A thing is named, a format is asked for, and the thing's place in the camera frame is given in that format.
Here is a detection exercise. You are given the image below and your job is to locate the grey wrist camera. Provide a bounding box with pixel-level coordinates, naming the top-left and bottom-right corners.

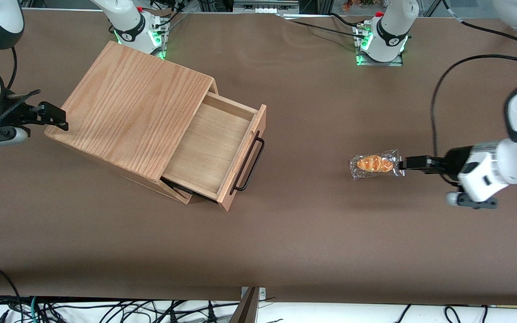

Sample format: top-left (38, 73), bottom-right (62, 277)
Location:
top-left (447, 191), bottom-right (499, 211)
top-left (0, 127), bottom-right (31, 151)

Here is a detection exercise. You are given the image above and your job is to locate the wooden drawer cabinet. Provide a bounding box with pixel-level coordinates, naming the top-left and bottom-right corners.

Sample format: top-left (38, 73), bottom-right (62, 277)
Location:
top-left (44, 41), bottom-right (219, 205)

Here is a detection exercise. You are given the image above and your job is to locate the bread roll in clear wrapper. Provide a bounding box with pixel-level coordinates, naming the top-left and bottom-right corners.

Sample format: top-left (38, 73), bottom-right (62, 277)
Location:
top-left (349, 149), bottom-right (405, 181)

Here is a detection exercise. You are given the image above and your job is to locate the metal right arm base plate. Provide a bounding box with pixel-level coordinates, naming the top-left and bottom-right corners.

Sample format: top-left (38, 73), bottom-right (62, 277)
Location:
top-left (150, 13), bottom-right (170, 60)

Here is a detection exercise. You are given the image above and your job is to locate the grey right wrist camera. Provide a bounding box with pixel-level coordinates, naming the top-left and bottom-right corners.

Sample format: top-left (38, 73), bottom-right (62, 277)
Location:
top-left (0, 127), bottom-right (31, 151)

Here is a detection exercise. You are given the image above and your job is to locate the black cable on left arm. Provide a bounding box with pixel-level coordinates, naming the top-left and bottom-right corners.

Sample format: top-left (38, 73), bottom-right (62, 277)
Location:
top-left (431, 0), bottom-right (517, 158)

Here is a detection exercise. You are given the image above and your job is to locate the wooden lower drawer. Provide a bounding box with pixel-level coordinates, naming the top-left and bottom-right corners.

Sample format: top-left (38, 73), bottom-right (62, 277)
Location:
top-left (160, 176), bottom-right (207, 205)

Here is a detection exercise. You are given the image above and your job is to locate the small metal bracket plate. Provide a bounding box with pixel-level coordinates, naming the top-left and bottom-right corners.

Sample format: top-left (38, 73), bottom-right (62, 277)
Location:
top-left (241, 287), bottom-right (266, 302)

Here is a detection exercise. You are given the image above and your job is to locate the grey power strip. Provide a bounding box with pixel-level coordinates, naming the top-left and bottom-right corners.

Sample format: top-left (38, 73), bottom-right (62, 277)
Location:
top-left (233, 0), bottom-right (300, 14)

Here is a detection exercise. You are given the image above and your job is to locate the black metal drawer handle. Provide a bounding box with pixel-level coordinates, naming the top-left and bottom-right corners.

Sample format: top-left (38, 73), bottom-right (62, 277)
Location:
top-left (230, 131), bottom-right (266, 193)

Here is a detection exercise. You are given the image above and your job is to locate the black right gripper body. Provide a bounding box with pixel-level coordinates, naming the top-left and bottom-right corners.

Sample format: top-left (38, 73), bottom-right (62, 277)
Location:
top-left (0, 93), bottom-right (32, 136)

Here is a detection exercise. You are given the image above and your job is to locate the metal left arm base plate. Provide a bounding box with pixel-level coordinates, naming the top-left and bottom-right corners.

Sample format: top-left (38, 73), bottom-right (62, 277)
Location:
top-left (355, 22), bottom-right (404, 67)

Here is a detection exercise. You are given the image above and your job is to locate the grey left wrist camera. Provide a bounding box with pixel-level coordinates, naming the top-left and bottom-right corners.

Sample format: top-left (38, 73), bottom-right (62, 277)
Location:
top-left (447, 191), bottom-right (499, 211)

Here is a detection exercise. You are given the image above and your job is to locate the wooden drawer with long handle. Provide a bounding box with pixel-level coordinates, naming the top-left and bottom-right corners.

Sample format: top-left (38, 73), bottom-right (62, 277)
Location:
top-left (162, 92), bottom-right (267, 212)

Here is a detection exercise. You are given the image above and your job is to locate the black cable on table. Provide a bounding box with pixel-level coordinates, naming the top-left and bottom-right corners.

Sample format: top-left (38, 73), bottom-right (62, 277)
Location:
top-left (328, 13), bottom-right (364, 28)
top-left (285, 18), bottom-right (367, 40)

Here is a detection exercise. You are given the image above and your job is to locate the dark metal pole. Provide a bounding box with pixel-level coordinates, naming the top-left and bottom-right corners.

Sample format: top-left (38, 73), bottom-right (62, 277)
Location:
top-left (228, 287), bottom-right (259, 323)

